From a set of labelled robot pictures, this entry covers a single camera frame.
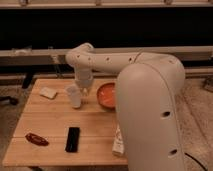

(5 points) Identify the white sponge block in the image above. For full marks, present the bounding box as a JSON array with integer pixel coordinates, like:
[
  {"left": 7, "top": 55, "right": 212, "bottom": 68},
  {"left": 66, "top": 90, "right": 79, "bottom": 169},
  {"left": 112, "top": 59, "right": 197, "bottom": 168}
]
[{"left": 39, "top": 87, "right": 57, "bottom": 99}]

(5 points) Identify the black chair base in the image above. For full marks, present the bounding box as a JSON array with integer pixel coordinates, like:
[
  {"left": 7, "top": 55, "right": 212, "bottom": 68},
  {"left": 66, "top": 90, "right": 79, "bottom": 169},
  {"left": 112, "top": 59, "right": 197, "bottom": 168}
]
[{"left": 0, "top": 96, "right": 19, "bottom": 105}]

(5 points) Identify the orange bowl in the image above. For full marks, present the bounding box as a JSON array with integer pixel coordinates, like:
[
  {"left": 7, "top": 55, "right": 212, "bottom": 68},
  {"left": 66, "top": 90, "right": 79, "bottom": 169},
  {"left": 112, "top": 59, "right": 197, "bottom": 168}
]
[{"left": 97, "top": 83, "right": 115, "bottom": 109}]

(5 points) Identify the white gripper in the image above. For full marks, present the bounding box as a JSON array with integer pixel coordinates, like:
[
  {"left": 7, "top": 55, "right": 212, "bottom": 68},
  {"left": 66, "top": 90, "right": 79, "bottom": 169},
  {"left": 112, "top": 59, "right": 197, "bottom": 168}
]
[{"left": 75, "top": 69, "right": 93, "bottom": 92}]

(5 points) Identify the red snack packet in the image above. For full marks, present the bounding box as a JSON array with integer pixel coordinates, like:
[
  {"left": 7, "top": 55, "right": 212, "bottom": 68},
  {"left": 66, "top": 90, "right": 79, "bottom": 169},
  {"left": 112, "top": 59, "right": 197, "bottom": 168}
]
[{"left": 25, "top": 133, "right": 49, "bottom": 146}]

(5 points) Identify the white bottle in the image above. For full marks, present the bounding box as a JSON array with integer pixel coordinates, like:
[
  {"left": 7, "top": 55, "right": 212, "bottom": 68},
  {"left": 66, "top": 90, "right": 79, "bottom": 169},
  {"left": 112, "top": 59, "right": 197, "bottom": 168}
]
[{"left": 112, "top": 127, "right": 125, "bottom": 156}]

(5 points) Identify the white ceramic cup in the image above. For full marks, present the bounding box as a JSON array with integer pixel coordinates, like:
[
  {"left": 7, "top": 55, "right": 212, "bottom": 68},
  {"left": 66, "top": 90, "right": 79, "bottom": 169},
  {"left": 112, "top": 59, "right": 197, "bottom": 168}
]
[{"left": 66, "top": 84, "right": 81, "bottom": 108}]

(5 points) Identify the black remote control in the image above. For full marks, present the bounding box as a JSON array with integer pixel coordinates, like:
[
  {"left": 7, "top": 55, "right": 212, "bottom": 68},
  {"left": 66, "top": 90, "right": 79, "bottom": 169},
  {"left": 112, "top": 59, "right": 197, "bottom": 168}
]
[{"left": 65, "top": 127, "right": 80, "bottom": 152}]

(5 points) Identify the black cable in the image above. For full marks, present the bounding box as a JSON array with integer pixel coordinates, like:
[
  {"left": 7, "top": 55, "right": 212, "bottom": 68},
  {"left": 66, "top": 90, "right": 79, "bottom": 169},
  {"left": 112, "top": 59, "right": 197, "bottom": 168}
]
[{"left": 184, "top": 152, "right": 209, "bottom": 171}]

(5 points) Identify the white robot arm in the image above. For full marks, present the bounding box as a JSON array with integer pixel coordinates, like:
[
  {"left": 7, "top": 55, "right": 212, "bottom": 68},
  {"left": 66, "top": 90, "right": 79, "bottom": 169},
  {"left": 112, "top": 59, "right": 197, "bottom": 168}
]
[{"left": 65, "top": 43, "right": 186, "bottom": 171}]

